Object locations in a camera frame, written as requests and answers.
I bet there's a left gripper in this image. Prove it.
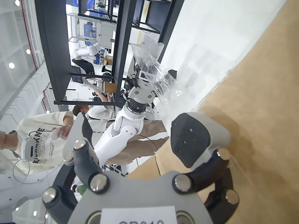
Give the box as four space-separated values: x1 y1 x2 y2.
126 69 177 116

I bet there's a clear plastic bag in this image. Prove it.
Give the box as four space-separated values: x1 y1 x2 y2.
130 42 185 100

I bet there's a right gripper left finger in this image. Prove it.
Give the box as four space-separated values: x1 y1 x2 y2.
43 112 110 216

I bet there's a black metal frame rack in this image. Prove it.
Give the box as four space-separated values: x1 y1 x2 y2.
32 0 193 106

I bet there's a person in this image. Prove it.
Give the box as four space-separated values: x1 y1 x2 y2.
0 111 78 177
72 105 169 165

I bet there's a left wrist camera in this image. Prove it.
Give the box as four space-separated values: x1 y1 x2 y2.
134 57 150 82

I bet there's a thin white cable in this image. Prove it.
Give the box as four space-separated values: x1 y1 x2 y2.
12 158 64 184

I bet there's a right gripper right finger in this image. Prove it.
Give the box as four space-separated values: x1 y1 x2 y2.
171 112 240 214

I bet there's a small brown cardboard box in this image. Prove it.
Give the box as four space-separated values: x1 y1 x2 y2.
104 82 117 94
104 49 115 65

